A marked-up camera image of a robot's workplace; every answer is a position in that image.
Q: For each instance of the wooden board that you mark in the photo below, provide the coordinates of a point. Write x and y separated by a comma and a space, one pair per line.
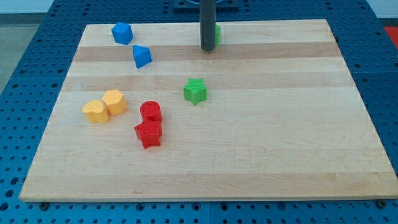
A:
283, 120

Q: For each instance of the yellow heart block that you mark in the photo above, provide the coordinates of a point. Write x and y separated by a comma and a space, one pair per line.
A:
96, 112

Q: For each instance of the red star block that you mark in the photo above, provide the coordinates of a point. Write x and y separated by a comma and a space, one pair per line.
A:
149, 133

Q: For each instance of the yellow hexagon block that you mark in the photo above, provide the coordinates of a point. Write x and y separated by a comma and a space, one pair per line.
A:
115, 102

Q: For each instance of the blue triangular block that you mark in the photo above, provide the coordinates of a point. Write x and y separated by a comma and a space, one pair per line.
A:
141, 55

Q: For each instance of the red cylinder block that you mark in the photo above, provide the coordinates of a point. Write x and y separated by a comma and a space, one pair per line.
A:
150, 110

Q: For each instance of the blue cube block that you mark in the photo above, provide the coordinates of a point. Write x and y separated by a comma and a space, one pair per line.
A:
122, 33

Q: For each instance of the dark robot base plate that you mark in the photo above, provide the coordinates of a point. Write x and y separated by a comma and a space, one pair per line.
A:
179, 5

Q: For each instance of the green block behind rod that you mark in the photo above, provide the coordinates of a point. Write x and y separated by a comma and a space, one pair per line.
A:
217, 34

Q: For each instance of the green star block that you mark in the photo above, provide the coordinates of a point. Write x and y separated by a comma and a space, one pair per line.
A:
195, 90

